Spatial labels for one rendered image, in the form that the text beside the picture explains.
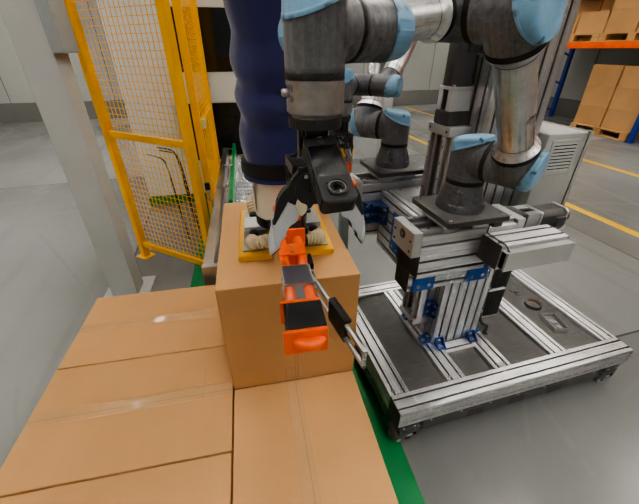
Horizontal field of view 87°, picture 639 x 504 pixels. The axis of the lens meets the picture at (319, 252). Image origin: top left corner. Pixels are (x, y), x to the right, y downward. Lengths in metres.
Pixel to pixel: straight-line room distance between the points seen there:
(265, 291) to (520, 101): 0.76
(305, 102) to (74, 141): 1.95
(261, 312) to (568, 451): 1.50
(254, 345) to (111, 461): 0.47
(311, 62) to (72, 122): 1.94
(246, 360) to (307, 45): 0.89
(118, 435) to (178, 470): 0.22
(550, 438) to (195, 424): 1.52
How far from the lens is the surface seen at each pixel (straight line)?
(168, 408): 1.23
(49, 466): 1.27
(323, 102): 0.45
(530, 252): 1.25
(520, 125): 0.98
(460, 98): 1.37
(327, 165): 0.43
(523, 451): 1.91
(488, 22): 0.84
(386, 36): 0.52
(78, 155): 2.33
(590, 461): 2.03
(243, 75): 0.97
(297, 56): 0.45
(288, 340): 0.57
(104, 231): 2.48
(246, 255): 1.02
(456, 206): 1.17
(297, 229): 0.85
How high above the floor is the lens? 1.49
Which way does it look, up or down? 31 degrees down
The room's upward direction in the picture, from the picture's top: straight up
